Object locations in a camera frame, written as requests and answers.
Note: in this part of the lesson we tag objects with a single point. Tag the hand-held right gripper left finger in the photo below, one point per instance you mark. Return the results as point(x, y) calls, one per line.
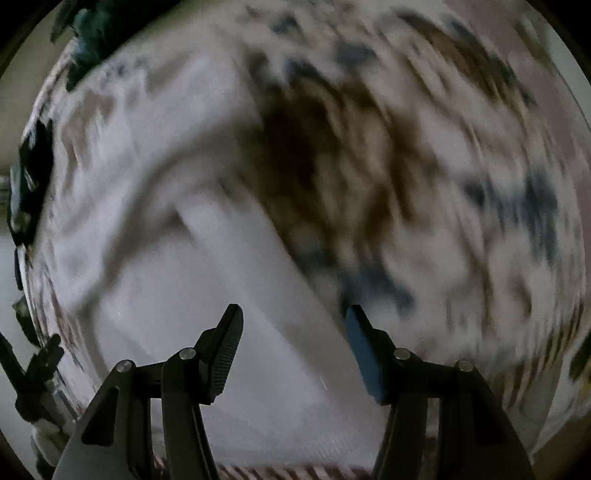
point(227, 355)

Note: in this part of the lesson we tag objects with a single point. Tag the white cloth garment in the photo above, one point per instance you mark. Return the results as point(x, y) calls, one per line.
point(152, 258)

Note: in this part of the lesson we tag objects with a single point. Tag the patterned floral bedsheet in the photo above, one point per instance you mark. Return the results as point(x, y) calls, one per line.
point(392, 184)

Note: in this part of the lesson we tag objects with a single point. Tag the black tripod stand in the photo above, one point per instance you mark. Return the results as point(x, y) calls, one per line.
point(34, 383)

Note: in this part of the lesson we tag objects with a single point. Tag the dark teal cloth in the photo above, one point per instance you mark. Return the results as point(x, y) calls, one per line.
point(92, 27)

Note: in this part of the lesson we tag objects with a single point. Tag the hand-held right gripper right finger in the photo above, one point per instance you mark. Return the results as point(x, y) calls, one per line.
point(364, 355)

